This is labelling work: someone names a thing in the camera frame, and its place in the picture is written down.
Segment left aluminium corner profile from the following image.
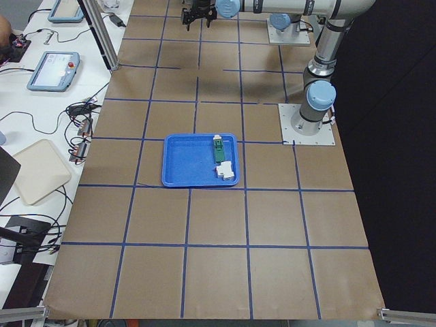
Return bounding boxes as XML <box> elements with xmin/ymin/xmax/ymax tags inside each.
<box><xmin>1</xmin><ymin>306</ymin><xmax>50</xmax><ymax>323</ymax></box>

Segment right aluminium corner profile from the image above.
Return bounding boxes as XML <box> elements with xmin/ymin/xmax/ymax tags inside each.
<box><xmin>377</xmin><ymin>308</ymin><xmax>436</xmax><ymax>326</ymax></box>

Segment white relay socket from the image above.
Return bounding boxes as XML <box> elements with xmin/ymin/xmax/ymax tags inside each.
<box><xmin>215</xmin><ymin>161</ymin><xmax>235</xmax><ymax>181</ymax></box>

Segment black camera stand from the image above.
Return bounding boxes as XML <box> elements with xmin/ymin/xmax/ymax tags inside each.
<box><xmin>1</xmin><ymin>215</ymin><xmax>51</xmax><ymax>264</ymax></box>

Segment aluminium corner profile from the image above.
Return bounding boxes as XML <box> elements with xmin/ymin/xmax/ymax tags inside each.
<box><xmin>1</xmin><ymin>306</ymin><xmax>50</xmax><ymax>323</ymax></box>
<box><xmin>377</xmin><ymin>308</ymin><xmax>436</xmax><ymax>326</ymax></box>

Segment upper brown circuit module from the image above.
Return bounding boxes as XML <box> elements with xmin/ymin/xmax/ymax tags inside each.
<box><xmin>77</xmin><ymin>117</ymin><xmax>93</xmax><ymax>137</ymax></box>

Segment black cable on table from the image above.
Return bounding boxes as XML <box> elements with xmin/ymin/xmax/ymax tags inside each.
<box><xmin>0</xmin><ymin>112</ymin><xmax>69</xmax><ymax>136</ymax></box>

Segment beige plastic tray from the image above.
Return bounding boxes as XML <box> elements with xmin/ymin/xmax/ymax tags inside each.
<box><xmin>13</xmin><ymin>139</ymin><xmax>72</xmax><ymax>205</ymax></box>

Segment aluminium frame post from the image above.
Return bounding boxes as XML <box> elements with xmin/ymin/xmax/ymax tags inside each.
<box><xmin>78</xmin><ymin>0</ymin><xmax>119</xmax><ymax>72</ymax></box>

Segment blue plastic tray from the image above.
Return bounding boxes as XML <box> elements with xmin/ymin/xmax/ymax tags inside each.
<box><xmin>161</xmin><ymin>133</ymin><xmax>240</xmax><ymax>188</ymax></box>

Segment brown circuit module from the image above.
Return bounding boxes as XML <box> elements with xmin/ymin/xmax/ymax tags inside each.
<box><xmin>77</xmin><ymin>117</ymin><xmax>93</xmax><ymax>137</ymax></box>
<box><xmin>69</xmin><ymin>142</ymin><xmax>88</xmax><ymax>164</ymax></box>

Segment far blue teach pendant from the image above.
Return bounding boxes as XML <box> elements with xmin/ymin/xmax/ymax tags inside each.
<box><xmin>48</xmin><ymin>0</ymin><xmax>84</xmax><ymax>23</ymax></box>

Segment black cable connector bundle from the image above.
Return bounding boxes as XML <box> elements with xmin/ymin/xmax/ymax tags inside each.
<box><xmin>65</xmin><ymin>98</ymin><xmax>101</xmax><ymax>117</ymax></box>

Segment blue teach pendant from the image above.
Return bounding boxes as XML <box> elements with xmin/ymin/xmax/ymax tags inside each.
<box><xmin>48</xmin><ymin>0</ymin><xmax>84</xmax><ymax>23</ymax></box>
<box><xmin>27</xmin><ymin>51</ymin><xmax>80</xmax><ymax>92</ymax></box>

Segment black power adapter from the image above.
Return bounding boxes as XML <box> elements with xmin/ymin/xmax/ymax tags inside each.
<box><xmin>109</xmin><ymin>14</ymin><xmax>126</xmax><ymax>27</ymax></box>

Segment lower brown circuit module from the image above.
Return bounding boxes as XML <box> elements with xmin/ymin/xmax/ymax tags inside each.
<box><xmin>69</xmin><ymin>142</ymin><xmax>88</xmax><ymax>164</ymax></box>

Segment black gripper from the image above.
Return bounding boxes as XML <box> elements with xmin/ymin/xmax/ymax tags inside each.
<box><xmin>181</xmin><ymin>0</ymin><xmax>217</xmax><ymax>31</ymax></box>

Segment person's hand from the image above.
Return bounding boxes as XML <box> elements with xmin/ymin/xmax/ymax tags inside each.
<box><xmin>0</xmin><ymin>15</ymin><xmax>12</xmax><ymax>47</ymax></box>

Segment green terminal block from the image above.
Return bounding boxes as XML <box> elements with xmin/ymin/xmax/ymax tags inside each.
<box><xmin>213</xmin><ymin>134</ymin><xmax>225</xmax><ymax>164</ymax></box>

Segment black electronics box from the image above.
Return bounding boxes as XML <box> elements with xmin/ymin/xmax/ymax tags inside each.
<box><xmin>1</xmin><ymin>33</ymin><xmax>31</xmax><ymax>64</ymax></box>

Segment near blue teach pendant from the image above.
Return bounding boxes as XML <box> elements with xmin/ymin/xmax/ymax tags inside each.
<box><xmin>27</xmin><ymin>51</ymin><xmax>80</xmax><ymax>92</ymax></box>

